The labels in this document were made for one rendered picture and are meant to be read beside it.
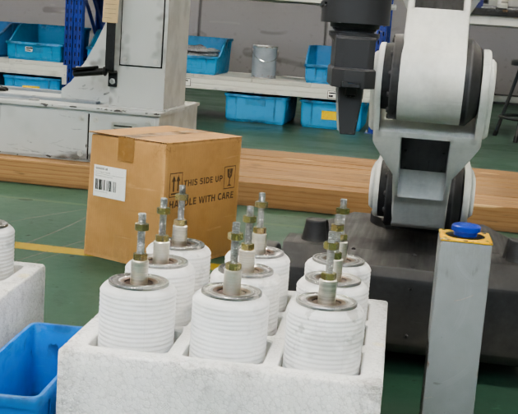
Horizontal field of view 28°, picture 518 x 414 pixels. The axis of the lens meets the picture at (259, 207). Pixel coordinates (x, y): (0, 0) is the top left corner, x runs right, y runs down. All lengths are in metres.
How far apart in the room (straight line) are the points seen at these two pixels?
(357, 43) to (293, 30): 8.42
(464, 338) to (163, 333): 0.42
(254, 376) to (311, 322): 0.09
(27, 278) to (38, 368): 0.14
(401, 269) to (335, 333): 0.55
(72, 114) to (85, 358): 2.28
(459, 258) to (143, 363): 0.45
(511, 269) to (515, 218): 1.48
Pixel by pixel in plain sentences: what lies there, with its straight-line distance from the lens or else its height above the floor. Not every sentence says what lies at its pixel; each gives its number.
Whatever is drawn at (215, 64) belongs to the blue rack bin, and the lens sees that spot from 6.06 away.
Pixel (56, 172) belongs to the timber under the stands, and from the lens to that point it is 3.46.
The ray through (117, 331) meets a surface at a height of 0.20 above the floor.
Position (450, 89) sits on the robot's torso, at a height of 0.50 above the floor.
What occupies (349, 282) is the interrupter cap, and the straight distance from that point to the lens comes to 1.37.
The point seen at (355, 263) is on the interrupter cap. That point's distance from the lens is 1.48.
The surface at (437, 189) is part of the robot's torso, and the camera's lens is 1.93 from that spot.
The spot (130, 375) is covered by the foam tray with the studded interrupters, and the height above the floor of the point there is 0.16.
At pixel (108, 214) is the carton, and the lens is 2.47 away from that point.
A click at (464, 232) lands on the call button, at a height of 0.32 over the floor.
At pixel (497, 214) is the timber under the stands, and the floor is 0.05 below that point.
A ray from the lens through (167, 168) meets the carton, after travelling 2.34.
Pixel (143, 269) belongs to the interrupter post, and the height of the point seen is 0.27.
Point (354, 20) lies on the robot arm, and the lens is 1.30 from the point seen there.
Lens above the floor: 0.58
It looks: 10 degrees down
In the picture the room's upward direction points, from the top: 4 degrees clockwise
